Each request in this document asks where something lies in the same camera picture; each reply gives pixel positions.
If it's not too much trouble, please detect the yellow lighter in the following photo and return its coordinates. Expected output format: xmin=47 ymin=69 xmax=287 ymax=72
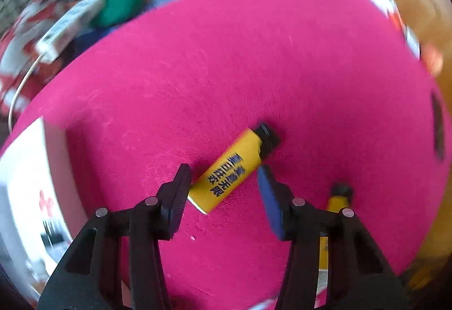
xmin=318 ymin=183 xmax=354 ymax=272

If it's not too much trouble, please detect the white power strip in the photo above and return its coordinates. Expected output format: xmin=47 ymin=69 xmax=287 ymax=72
xmin=35 ymin=0 xmax=107 ymax=63

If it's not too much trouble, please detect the dark flat object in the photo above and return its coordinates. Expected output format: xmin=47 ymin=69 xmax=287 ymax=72
xmin=431 ymin=93 xmax=446 ymax=160

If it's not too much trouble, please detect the bundle of white pens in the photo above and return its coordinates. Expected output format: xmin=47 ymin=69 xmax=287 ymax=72
xmin=348 ymin=0 xmax=444 ymax=75

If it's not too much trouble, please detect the white tray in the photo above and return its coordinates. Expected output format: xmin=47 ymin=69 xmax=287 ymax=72
xmin=0 ymin=116 xmax=89 ymax=300

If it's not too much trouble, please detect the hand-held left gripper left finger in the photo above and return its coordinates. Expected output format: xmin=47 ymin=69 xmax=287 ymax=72
xmin=37 ymin=163 xmax=193 ymax=310

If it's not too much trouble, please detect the white cable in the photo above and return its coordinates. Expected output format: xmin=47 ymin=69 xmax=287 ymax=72
xmin=7 ymin=52 xmax=45 ymax=134

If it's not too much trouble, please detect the yellow bottle with black cap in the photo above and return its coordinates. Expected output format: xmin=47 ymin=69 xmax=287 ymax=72
xmin=187 ymin=123 xmax=281 ymax=215

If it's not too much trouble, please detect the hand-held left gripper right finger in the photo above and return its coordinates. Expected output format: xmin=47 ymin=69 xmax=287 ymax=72
xmin=257 ymin=165 xmax=412 ymax=310

